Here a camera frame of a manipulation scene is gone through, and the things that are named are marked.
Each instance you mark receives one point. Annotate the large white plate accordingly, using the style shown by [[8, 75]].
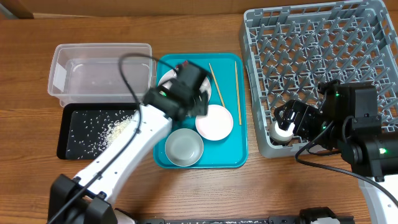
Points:
[[186, 86]]

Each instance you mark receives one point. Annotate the wooden chopstick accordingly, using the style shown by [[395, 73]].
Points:
[[237, 92], [216, 84]]

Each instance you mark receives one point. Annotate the white rice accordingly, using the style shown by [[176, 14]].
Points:
[[93, 131]]

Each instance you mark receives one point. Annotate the clear plastic bin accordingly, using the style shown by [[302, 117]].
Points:
[[88, 73]]

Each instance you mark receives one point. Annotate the grey bowl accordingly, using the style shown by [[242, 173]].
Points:
[[184, 147]]

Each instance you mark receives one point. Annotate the black plastic tray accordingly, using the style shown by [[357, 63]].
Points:
[[67, 114]]

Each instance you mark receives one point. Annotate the grey dishwasher rack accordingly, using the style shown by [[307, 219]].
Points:
[[288, 50]]

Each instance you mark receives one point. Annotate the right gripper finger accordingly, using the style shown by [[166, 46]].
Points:
[[279, 115], [292, 120]]

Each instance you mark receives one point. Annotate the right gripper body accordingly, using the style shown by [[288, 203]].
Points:
[[309, 123]]

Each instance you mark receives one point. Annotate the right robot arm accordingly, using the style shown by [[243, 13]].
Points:
[[347, 123]]

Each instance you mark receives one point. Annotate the medium white plate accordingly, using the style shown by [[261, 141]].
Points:
[[216, 125]]

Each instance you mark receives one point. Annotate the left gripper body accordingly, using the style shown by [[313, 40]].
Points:
[[201, 102]]

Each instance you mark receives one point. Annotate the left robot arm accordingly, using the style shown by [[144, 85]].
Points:
[[90, 195]]

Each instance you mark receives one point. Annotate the small white cup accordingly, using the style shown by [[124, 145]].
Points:
[[279, 135]]

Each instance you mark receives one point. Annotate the red snack wrapper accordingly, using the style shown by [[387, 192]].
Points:
[[181, 65]]

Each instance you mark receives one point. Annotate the teal serving tray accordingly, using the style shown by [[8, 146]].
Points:
[[232, 151]]

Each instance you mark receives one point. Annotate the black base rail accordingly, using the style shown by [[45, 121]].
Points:
[[309, 215]]

